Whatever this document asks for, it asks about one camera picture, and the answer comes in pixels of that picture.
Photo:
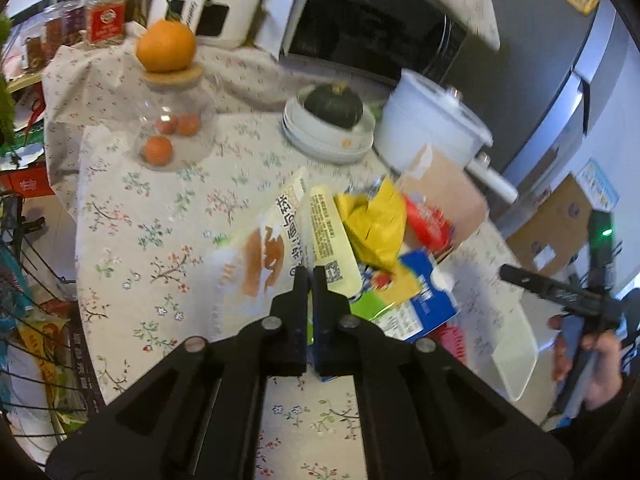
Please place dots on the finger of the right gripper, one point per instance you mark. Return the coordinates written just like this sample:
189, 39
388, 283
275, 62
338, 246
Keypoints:
567, 296

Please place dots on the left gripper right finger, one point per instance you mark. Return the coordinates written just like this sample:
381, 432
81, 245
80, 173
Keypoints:
339, 335

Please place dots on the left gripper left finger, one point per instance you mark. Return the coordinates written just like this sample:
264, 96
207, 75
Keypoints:
277, 344

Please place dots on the green snack bag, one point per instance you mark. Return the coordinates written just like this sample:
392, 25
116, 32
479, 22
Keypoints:
382, 290

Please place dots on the blue white carton box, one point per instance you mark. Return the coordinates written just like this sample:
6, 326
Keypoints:
429, 309

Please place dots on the red soda can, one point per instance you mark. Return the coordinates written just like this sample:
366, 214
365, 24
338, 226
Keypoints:
451, 337

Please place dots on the cream snack pouch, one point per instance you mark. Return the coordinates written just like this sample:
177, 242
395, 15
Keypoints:
300, 227

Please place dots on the yellow snack wrapper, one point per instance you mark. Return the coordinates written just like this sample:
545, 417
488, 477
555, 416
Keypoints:
375, 225

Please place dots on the red snack wrapper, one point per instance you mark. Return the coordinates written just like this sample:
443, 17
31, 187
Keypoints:
432, 230

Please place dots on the torn brown cardboard piece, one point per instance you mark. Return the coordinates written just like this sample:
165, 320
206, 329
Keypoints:
434, 180

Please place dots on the white trash bin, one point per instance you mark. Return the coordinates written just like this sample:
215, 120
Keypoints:
515, 353

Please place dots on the right hand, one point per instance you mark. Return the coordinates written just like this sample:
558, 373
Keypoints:
604, 379

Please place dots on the upper cardboard box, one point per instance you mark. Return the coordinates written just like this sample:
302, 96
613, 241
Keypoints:
557, 231

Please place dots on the blue white poster box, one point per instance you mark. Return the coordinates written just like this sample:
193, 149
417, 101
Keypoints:
597, 188

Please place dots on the floral tablecloth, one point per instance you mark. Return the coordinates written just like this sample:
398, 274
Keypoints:
142, 236

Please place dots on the white stacked plates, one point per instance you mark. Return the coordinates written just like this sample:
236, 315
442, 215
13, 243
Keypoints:
322, 154

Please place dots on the grey refrigerator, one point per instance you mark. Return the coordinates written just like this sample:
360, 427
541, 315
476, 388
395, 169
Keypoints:
543, 90

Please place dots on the white floral bowl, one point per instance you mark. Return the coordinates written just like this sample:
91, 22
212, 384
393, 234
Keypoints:
317, 132

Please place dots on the small orange in jar front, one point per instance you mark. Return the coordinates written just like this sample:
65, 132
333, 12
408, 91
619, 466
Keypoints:
157, 151

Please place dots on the small orange in jar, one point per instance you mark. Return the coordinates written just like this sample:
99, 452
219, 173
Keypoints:
166, 124
157, 151
188, 124

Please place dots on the white electric cooking pot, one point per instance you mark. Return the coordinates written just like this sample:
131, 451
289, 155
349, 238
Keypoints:
420, 112

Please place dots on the dark green pumpkin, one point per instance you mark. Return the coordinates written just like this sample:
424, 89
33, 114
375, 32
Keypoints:
337, 104

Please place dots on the small orange in jar right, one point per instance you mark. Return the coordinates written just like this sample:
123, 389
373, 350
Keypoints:
188, 124

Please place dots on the small orange in jar middle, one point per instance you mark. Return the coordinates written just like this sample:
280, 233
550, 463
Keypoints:
166, 124

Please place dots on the glass jar with cork lid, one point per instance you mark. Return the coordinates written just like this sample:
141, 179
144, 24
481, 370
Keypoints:
176, 93

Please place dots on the large orange fruit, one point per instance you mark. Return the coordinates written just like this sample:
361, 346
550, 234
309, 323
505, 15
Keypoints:
167, 46

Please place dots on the black microwave oven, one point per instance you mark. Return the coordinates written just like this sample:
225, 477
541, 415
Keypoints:
379, 38

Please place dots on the red label spice jar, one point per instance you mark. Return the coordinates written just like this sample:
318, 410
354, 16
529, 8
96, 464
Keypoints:
105, 22

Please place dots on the dark spice jar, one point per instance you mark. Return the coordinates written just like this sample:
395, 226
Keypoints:
64, 22

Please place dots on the black wire rack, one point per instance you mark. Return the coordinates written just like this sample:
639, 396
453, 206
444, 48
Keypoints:
49, 387

